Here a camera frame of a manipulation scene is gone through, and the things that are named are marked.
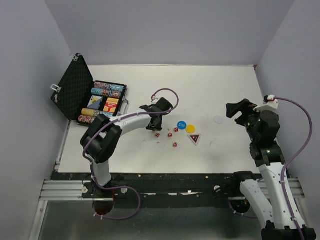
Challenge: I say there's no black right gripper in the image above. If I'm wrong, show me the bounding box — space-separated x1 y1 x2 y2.
226 98 264 142

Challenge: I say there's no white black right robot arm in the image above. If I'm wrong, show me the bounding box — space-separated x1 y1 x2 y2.
226 95 317 240

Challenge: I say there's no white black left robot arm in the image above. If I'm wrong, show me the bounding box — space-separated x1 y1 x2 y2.
80 97 175 198

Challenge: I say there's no red texas holdem card deck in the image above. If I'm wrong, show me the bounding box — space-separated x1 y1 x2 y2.
103 97 119 113

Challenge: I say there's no black poker set case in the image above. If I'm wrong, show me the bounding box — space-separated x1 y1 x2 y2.
50 53 128 127

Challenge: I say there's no blue small blind button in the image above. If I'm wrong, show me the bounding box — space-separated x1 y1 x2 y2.
177 121 187 130

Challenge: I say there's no clear dealer button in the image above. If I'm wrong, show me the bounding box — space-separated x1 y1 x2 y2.
213 115 224 125

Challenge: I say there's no yellow round button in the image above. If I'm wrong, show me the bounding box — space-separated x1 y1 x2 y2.
185 124 196 134

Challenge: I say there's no triangular all in button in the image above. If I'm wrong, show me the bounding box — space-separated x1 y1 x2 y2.
188 134 202 146

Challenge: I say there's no top poker chip row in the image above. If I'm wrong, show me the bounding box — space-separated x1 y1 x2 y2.
94 81 125 92

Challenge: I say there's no poker chip row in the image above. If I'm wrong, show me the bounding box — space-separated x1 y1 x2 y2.
94 81 125 92
91 87 122 99

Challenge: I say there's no blue ace card deck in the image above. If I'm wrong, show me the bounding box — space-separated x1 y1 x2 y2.
87 95 103 110

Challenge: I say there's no yellow blue chip row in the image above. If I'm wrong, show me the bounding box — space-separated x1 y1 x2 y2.
81 108 114 117

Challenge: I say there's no red green chip row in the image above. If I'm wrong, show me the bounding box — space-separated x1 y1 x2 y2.
77 114 97 125

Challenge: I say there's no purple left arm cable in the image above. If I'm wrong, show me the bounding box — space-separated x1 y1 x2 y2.
82 88 180 221

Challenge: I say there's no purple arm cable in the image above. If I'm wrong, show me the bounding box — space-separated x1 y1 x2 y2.
228 95 313 240
82 88 180 221

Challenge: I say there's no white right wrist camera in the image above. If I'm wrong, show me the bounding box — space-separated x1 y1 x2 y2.
253 95 279 112

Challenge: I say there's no black aluminium base frame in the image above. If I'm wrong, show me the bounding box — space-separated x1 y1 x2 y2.
37 171 307 210

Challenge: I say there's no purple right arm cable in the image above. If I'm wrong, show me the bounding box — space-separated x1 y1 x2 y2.
228 95 313 240

